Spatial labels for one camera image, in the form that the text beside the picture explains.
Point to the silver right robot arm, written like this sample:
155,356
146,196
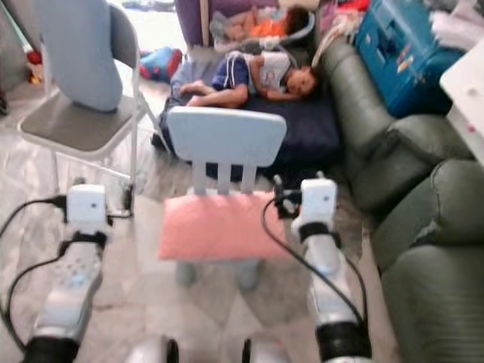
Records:
336,314

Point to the light blue cushion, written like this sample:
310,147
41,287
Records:
79,53

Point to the green leather sofa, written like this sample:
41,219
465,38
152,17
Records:
431,302

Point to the bright red cloth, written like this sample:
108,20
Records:
355,4

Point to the white baby bouncer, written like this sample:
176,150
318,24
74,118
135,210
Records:
246,47

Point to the white folded cloth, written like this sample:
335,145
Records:
457,30

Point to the silver robot leg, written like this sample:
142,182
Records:
151,354
268,354

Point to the white table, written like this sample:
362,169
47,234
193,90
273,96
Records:
469,91

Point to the small red doll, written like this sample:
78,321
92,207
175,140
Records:
35,68

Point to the pink pillow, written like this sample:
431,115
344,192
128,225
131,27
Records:
219,227

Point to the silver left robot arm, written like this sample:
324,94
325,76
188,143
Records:
72,295

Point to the child in orange shirt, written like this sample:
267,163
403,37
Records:
268,29

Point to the grey folding chair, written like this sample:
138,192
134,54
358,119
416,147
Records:
72,125

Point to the blue plastic case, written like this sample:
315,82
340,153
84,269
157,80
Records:
397,60

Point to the silver left robot leg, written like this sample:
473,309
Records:
151,354

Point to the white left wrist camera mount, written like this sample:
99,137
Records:
87,206

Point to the silver right robot leg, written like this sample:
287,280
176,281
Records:
268,354

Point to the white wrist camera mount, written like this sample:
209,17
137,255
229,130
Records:
87,206
318,200

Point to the navy blue mattress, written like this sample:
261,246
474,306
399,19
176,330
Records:
318,136

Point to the blue and red backpack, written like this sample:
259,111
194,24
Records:
159,64

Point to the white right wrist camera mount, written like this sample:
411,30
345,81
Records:
318,200

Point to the white patterned cloth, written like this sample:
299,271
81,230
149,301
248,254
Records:
336,34

